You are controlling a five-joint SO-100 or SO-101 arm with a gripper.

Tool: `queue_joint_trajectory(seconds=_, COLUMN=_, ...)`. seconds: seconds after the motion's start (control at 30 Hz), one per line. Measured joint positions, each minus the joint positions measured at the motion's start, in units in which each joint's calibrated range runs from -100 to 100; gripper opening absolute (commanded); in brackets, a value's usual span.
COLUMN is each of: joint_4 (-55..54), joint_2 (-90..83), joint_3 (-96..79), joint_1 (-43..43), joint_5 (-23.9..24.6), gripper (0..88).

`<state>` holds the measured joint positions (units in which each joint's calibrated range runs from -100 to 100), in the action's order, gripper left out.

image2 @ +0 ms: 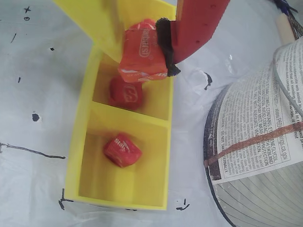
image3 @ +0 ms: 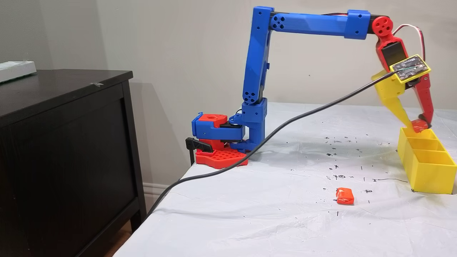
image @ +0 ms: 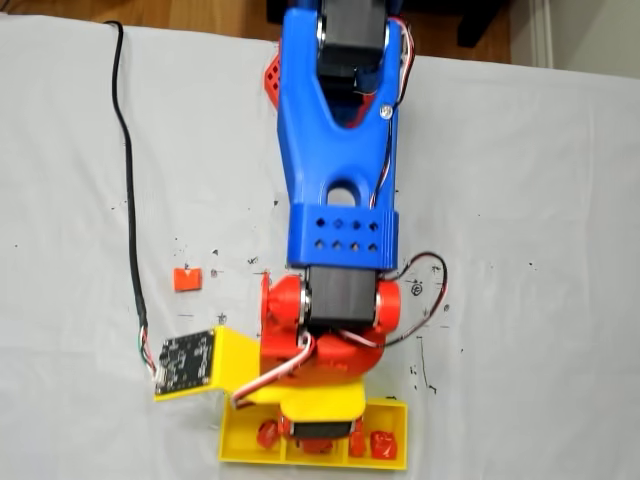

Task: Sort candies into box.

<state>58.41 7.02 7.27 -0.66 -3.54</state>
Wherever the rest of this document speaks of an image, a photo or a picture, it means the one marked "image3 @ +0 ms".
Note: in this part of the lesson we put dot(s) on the orange candy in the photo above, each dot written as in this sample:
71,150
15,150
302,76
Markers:
345,196
419,126

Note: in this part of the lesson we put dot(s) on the yellow three-compartment box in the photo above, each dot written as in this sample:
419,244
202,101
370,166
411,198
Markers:
432,171

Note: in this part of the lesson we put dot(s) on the flat white box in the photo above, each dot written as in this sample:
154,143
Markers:
16,70

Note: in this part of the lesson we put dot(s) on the white plastic table cover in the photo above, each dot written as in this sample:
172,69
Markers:
250,214

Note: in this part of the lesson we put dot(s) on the black table clamp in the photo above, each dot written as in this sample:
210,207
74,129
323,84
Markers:
198,144

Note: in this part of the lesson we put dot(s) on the small grey tape piece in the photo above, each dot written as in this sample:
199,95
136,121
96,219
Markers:
96,84

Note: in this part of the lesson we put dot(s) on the dark wooden cabinet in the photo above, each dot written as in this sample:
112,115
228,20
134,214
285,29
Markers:
71,160

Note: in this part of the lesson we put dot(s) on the camera board on yellow mount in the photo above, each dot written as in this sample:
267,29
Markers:
410,68

